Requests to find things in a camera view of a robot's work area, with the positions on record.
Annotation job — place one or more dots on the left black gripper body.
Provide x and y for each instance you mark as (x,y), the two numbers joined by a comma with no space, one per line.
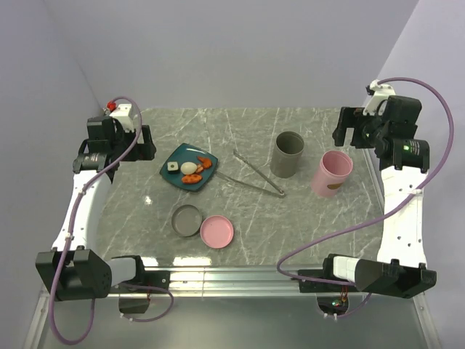
(127,139)

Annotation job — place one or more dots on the teal square plate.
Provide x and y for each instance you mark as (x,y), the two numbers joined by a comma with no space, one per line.
(186,152)

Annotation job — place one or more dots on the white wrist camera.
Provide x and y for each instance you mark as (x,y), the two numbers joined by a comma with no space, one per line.
(123,114)
(378,93)

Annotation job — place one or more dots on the grey round lid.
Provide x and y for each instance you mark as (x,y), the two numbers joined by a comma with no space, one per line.
(186,220)

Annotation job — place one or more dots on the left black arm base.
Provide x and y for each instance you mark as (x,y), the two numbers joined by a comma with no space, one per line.
(136,296)

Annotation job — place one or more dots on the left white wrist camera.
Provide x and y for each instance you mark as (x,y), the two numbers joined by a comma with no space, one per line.
(123,114)

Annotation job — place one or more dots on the sushi roll piece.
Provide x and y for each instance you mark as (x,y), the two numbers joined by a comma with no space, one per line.
(172,167)

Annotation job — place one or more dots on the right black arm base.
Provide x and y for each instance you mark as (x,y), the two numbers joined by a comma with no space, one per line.
(332,297)

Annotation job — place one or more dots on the pink round lid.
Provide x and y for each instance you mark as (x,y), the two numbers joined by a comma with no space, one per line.
(216,232)

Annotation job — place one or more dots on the metal tongs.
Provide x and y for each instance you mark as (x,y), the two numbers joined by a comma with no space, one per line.
(279,192)

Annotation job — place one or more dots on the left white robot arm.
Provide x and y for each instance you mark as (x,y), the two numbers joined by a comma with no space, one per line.
(72,270)

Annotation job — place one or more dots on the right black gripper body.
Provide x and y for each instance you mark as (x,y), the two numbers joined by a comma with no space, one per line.
(373,124)

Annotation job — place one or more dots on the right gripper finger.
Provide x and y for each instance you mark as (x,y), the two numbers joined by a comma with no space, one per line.
(346,120)
(358,138)

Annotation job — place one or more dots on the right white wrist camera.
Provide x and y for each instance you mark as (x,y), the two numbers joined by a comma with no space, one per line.
(378,93)

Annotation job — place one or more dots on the orange grilled meat piece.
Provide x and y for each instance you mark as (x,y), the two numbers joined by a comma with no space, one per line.
(190,179)

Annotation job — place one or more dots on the orange chicken wing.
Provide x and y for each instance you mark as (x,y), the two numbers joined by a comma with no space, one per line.
(205,162)

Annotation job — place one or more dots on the white boiled egg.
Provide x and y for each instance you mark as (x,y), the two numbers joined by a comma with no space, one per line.
(188,168)

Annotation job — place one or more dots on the aluminium rail frame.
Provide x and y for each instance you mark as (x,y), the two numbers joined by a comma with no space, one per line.
(247,307)

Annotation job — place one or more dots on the pink cylindrical container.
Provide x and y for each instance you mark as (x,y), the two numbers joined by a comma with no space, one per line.
(334,168)

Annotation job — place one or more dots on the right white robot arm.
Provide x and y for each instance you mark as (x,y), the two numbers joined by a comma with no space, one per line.
(400,268)

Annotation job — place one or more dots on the grey cylindrical container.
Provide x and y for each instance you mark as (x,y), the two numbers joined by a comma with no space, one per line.
(287,151)

